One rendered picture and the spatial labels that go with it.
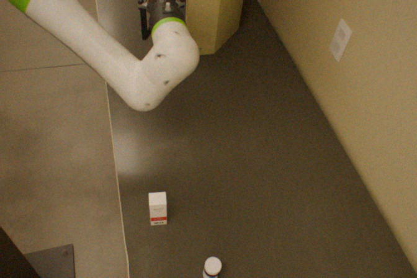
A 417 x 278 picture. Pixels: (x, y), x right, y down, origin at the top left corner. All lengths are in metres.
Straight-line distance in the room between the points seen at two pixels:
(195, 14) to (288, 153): 0.56
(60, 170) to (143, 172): 1.26
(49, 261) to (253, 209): 1.24
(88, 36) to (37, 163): 1.52
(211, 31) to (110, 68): 0.56
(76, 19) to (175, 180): 0.49
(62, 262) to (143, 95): 1.27
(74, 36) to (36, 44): 2.23
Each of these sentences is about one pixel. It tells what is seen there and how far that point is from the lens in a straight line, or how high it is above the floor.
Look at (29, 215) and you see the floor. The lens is 2.21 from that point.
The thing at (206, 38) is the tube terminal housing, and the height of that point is 1.01.
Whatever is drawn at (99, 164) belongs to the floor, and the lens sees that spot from 2.28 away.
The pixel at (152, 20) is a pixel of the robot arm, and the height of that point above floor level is 1.30.
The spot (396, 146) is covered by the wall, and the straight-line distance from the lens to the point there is 1.11.
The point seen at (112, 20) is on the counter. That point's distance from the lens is 1.62.
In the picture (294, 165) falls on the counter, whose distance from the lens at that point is 1.16.
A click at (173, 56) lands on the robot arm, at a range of 0.85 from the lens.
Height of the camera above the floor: 1.84
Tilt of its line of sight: 51 degrees down
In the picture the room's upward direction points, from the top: 7 degrees clockwise
